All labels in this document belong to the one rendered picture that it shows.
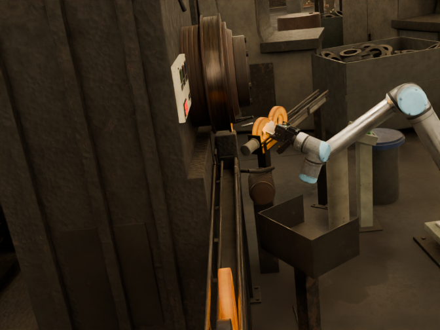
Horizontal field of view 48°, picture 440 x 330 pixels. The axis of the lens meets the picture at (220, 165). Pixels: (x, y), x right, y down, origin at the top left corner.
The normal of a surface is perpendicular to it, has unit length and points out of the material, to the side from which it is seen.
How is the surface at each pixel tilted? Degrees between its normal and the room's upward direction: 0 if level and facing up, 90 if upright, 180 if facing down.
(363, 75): 90
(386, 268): 0
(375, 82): 90
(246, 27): 90
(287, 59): 90
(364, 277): 0
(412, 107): 81
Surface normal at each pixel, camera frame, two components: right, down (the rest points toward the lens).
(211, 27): -0.11, -0.62
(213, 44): -0.09, -0.32
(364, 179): -0.02, 0.36
